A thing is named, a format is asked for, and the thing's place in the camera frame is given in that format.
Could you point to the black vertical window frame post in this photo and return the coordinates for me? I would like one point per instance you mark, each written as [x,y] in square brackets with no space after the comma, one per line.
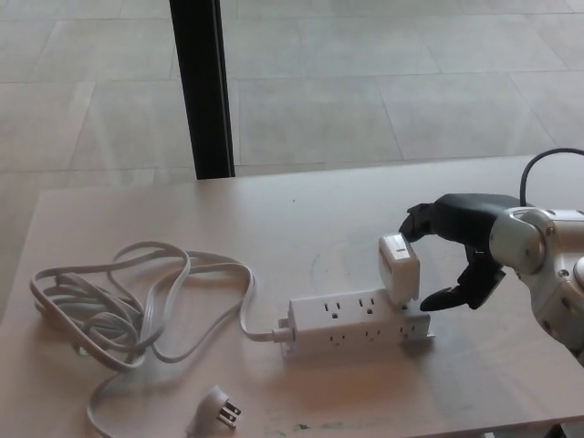
[203,86]

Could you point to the white charger adapter plug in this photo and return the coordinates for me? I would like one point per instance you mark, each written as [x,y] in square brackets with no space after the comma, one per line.
[398,269]

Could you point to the white power strip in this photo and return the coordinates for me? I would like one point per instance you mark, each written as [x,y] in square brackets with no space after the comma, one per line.
[347,321]

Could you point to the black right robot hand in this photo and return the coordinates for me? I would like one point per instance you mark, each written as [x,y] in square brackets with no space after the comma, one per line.
[461,219]

